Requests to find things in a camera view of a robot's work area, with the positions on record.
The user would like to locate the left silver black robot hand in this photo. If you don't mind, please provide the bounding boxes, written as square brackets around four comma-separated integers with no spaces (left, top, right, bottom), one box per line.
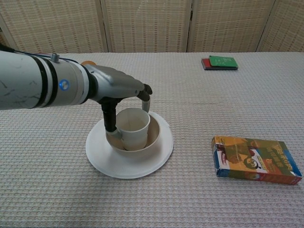
[82,64,153,139]

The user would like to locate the white paper cup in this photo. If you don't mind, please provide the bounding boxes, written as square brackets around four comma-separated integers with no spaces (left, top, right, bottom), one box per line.
[115,107,152,152]

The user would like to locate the beige bowl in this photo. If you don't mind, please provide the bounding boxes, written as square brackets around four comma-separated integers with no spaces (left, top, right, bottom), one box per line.
[106,111,162,160]

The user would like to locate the large white plate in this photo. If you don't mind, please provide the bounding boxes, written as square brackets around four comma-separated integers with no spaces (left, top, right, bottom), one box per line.
[85,110,175,180]

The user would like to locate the woven bamboo screen panel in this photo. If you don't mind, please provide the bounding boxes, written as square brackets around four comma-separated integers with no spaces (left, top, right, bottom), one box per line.
[101,0,192,53]
[187,0,277,53]
[0,0,110,54]
[256,0,304,53]

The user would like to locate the white woven tablecloth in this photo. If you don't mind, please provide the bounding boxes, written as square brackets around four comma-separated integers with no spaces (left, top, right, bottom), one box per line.
[0,51,304,228]

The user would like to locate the red card box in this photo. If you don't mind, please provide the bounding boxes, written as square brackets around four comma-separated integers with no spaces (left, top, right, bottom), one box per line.
[201,58,239,71]

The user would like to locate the green card box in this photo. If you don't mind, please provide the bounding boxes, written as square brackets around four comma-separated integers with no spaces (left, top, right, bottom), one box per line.
[209,55,238,67]

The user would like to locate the colourful snack box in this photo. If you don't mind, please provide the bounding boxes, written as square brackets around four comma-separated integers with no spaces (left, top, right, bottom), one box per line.
[211,135,303,186]

